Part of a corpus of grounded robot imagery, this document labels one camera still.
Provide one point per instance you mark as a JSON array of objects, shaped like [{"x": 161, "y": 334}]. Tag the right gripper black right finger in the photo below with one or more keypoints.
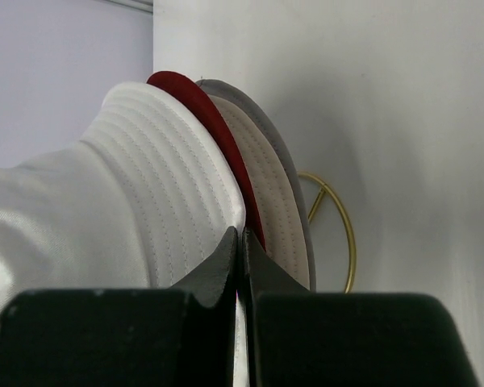
[{"x": 300, "y": 338}]

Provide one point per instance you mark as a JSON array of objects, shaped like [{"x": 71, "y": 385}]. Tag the white bucket hat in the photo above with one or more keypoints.
[{"x": 139, "y": 201}]

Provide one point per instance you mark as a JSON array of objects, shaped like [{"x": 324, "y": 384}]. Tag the dark red bucket hat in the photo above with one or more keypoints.
[{"x": 200, "y": 105}]

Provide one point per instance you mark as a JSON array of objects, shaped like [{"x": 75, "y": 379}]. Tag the left aluminium frame post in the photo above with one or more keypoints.
[{"x": 145, "y": 6}]

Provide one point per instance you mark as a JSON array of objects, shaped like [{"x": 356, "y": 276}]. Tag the grey bucket hat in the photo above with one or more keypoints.
[{"x": 242, "y": 100}]

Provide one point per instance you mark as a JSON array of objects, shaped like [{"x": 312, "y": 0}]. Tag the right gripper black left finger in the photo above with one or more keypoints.
[{"x": 180, "y": 336}]

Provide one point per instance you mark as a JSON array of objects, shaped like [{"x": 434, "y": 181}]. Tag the gold wire hat stand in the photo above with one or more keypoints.
[{"x": 334, "y": 239}]

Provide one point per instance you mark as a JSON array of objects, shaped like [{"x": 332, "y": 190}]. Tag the beige bucket hat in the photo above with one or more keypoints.
[{"x": 285, "y": 240}]

